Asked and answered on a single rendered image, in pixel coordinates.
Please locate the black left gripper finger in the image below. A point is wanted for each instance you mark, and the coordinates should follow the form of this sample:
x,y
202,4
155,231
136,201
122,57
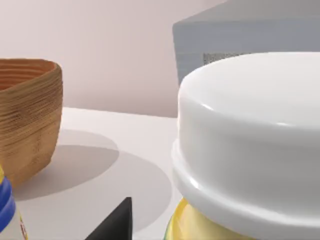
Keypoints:
x,y
119,222

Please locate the yellow bottle with white cap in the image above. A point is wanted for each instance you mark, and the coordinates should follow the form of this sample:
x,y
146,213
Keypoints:
x,y
245,150

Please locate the blue and white bottle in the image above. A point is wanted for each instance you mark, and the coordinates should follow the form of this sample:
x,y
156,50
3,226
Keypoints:
x,y
10,212

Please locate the woven wooden basket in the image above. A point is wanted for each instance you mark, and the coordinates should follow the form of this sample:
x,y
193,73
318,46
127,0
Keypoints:
x,y
27,120

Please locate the grey cabinet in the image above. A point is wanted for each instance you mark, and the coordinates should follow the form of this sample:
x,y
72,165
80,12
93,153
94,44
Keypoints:
x,y
240,32

